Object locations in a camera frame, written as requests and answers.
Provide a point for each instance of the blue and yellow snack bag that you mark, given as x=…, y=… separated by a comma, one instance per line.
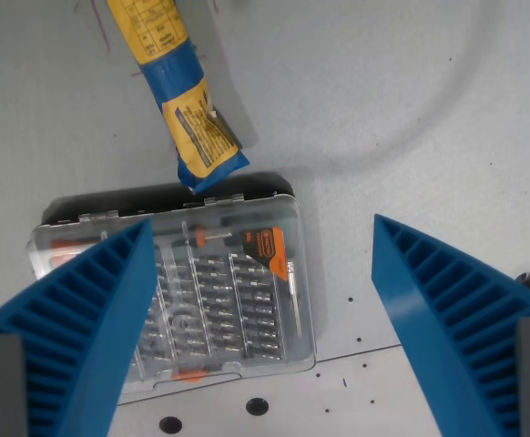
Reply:
x=180, y=91

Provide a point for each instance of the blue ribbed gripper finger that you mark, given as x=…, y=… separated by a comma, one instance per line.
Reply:
x=87, y=318
x=447, y=314

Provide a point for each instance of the clear screwdriver bit set case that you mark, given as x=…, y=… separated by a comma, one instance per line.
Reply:
x=228, y=291

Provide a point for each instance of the dark screw head in table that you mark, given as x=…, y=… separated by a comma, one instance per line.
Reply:
x=527, y=279

